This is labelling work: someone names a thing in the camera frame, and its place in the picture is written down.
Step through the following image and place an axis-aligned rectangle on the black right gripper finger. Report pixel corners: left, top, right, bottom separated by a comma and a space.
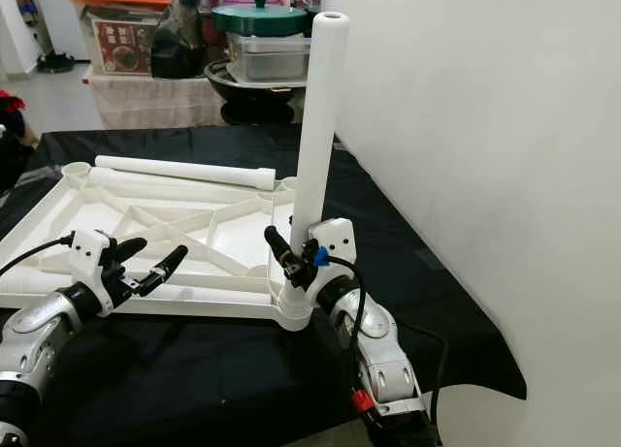
262, 224, 299, 266

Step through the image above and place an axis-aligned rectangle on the white plastic table top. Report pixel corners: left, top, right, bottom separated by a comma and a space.
0, 159, 316, 332

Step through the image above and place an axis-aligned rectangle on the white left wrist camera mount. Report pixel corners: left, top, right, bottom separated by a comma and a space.
70, 229, 113, 288

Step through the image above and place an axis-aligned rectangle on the black floor stand base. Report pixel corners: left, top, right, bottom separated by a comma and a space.
39, 51, 74, 72

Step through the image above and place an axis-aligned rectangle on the red cloth item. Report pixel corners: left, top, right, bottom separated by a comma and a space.
0, 93, 28, 118

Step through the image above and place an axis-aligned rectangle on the white cabinet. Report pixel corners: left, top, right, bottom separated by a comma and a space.
21, 0, 71, 60

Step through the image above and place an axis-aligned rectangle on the black wok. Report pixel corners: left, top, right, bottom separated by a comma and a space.
204, 61, 302, 126

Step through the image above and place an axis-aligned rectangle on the black tablecloth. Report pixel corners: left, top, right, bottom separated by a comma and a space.
0, 125, 528, 438

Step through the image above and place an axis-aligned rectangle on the beige cloth covered bench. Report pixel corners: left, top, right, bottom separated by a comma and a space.
87, 71, 224, 130

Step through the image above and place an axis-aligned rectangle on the glossy black bag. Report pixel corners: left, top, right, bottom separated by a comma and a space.
155, 0, 212, 80

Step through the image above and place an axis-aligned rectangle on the green pot with lid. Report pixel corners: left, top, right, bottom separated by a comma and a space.
212, 0, 310, 37

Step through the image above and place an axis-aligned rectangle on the orange lidded storage box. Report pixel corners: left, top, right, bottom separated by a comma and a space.
66, 0, 171, 78

